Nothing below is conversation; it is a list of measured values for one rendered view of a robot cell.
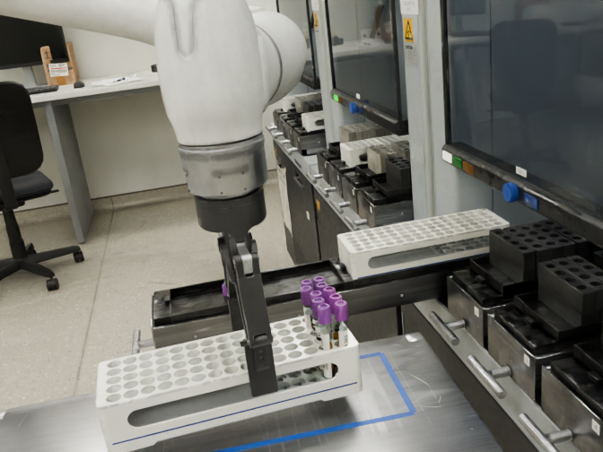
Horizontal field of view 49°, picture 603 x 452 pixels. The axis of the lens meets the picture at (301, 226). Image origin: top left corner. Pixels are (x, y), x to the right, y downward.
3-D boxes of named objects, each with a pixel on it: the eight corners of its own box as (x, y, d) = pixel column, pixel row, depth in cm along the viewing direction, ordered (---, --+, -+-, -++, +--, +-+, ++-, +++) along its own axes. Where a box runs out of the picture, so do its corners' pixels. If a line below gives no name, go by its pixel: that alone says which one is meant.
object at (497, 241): (536, 286, 104) (536, 251, 102) (523, 289, 103) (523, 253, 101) (499, 259, 115) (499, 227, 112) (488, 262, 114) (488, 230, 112)
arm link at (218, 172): (180, 152, 64) (191, 210, 66) (271, 137, 66) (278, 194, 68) (173, 135, 73) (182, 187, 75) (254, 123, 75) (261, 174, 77)
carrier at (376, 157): (389, 177, 169) (388, 153, 167) (381, 178, 169) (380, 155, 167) (375, 166, 180) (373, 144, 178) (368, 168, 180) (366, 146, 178)
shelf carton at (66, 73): (48, 87, 402) (39, 47, 394) (54, 82, 423) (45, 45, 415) (76, 83, 405) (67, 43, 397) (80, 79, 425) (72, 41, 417)
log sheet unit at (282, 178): (284, 223, 316) (274, 151, 304) (294, 242, 291) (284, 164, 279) (278, 224, 316) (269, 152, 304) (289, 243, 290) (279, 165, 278)
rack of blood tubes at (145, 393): (338, 351, 87) (334, 308, 85) (364, 390, 78) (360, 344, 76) (109, 405, 81) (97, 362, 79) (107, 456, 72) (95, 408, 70)
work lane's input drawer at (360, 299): (498, 262, 134) (498, 221, 131) (535, 290, 121) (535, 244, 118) (135, 334, 123) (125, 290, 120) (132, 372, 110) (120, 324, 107)
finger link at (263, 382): (269, 333, 72) (270, 335, 72) (276, 387, 75) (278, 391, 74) (242, 338, 72) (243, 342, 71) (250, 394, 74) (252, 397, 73)
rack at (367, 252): (485, 237, 129) (485, 207, 127) (511, 256, 120) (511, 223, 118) (339, 265, 125) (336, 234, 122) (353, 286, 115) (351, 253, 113)
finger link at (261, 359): (262, 323, 71) (267, 335, 68) (267, 364, 73) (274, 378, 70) (248, 325, 71) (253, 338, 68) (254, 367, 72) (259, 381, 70)
